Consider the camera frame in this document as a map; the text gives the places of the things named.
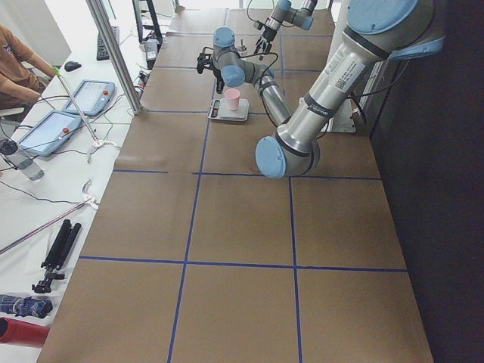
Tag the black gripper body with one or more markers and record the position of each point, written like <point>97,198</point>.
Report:
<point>218,76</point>
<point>268,33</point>

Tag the pink plastic cup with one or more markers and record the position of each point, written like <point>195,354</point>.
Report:
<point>232,98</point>

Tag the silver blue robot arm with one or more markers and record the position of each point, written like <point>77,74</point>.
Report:
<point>282,12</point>
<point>375,31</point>

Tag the silver digital kitchen scale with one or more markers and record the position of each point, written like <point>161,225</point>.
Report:
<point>219,110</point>

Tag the black keyboard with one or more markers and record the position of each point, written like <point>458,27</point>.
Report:
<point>102,52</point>

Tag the far blue teach pendant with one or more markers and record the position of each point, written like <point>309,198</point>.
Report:
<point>92,96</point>

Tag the blue teach pendant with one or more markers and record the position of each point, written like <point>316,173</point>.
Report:
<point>50,133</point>
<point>92,96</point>

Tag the black computer mouse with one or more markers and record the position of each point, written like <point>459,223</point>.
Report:
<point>70,66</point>

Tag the green tipped reacher grabber stick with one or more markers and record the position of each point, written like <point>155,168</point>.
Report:
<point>97,143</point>

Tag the pink reacher grabber stick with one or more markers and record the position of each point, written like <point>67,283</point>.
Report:
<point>87,200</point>

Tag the near blue teach pendant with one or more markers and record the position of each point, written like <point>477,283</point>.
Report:
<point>50,133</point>

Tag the person in brown shirt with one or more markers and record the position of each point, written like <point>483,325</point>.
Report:
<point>20,86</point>

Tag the black folded tripod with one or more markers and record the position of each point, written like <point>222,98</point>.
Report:
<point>57,256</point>

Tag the clear water bottle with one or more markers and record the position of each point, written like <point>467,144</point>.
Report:
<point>20,160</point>

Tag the blue folded umbrella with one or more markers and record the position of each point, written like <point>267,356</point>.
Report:
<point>25,306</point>

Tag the red cylinder bottle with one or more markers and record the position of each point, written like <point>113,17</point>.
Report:
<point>21,333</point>

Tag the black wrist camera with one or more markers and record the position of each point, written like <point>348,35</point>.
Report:
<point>204,62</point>
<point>258,24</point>

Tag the aluminium frame post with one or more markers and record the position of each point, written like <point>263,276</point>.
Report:
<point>101,19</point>

